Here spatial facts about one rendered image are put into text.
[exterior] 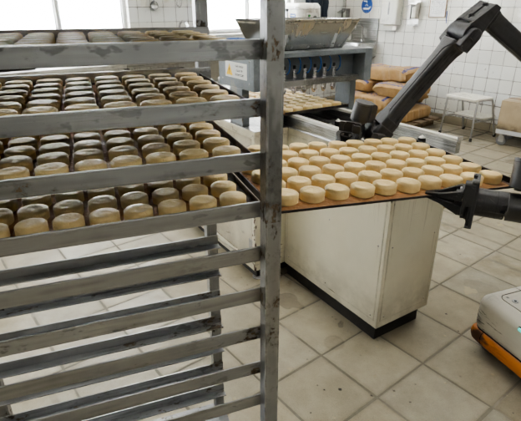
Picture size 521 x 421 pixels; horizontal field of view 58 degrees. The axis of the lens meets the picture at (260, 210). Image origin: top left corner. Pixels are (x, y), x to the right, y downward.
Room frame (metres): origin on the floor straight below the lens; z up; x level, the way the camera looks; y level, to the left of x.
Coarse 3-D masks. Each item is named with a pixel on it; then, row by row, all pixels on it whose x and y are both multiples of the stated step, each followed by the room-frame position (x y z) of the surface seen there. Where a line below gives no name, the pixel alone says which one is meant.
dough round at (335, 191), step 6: (330, 186) 0.88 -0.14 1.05; (336, 186) 0.88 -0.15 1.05; (342, 186) 0.88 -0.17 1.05; (330, 192) 0.86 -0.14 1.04; (336, 192) 0.85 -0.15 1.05; (342, 192) 0.85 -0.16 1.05; (348, 192) 0.86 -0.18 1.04; (330, 198) 0.86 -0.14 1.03; (336, 198) 0.85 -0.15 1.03; (342, 198) 0.85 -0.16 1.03
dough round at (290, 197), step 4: (284, 188) 0.86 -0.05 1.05; (288, 188) 0.86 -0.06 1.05; (284, 192) 0.83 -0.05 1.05; (288, 192) 0.84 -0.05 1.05; (292, 192) 0.84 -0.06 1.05; (296, 192) 0.84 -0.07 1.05; (284, 196) 0.81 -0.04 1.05; (288, 196) 0.81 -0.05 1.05; (292, 196) 0.82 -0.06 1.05; (296, 196) 0.82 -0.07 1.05; (284, 200) 0.81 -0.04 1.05; (288, 200) 0.81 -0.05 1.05; (292, 200) 0.81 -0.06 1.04; (296, 200) 0.82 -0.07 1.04; (284, 204) 0.81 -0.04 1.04; (288, 204) 0.81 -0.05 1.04; (292, 204) 0.82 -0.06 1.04
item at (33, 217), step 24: (72, 192) 0.81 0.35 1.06; (96, 192) 0.81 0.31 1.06; (120, 192) 0.84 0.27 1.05; (144, 192) 0.86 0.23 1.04; (168, 192) 0.81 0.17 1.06; (192, 192) 0.82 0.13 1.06; (216, 192) 0.84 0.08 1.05; (240, 192) 0.81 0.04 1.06; (0, 216) 0.71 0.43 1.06; (24, 216) 0.71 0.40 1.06; (48, 216) 0.74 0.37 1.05; (72, 216) 0.71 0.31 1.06; (96, 216) 0.71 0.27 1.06; (120, 216) 0.75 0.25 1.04; (144, 216) 0.72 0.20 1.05
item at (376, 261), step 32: (288, 128) 2.23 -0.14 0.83; (288, 224) 2.21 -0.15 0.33; (320, 224) 1.99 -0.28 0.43; (352, 224) 1.82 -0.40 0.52; (384, 224) 1.67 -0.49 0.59; (416, 224) 1.74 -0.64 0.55; (288, 256) 2.20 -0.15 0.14; (320, 256) 1.98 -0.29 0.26; (352, 256) 1.80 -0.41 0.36; (384, 256) 1.66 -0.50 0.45; (416, 256) 1.76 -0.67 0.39; (320, 288) 2.02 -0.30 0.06; (352, 288) 1.79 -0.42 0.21; (384, 288) 1.66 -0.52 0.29; (416, 288) 1.78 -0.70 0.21; (352, 320) 1.81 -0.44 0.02; (384, 320) 1.68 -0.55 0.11
